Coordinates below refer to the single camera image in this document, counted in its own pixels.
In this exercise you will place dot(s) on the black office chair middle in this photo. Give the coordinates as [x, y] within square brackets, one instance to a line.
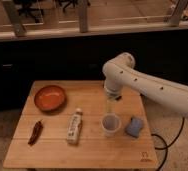
[69, 2]

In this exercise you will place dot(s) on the black and white eraser box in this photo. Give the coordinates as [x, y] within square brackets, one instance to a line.
[118, 98]

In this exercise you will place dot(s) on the blue sponge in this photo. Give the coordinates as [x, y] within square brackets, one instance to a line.
[134, 127]

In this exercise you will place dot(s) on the grey metal post middle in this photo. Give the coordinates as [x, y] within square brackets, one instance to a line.
[82, 14]

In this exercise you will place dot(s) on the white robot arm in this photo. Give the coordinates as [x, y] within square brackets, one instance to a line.
[120, 72]

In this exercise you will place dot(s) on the clear plastic cup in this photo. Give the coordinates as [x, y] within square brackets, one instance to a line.
[111, 124]

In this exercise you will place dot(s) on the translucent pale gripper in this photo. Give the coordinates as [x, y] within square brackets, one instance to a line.
[110, 105]

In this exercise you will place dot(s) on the orange bowl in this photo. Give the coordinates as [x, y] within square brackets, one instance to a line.
[49, 98]

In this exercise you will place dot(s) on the black office chair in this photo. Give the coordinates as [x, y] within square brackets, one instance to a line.
[69, 2]
[26, 8]

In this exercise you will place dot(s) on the grey metal post right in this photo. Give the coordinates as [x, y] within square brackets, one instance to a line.
[174, 20]

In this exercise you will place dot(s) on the grey metal post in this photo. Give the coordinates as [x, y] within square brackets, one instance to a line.
[14, 18]
[174, 20]
[82, 14]

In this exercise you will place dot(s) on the white plastic bottle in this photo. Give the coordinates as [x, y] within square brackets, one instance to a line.
[74, 127]

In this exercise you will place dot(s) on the black office chair left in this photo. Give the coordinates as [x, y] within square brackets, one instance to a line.
[26, 8]

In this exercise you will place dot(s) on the grey metal post left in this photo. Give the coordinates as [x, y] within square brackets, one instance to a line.
[14, 18]

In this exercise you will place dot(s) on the dried red chili pepper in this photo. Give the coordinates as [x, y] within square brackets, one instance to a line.
[35, 133]

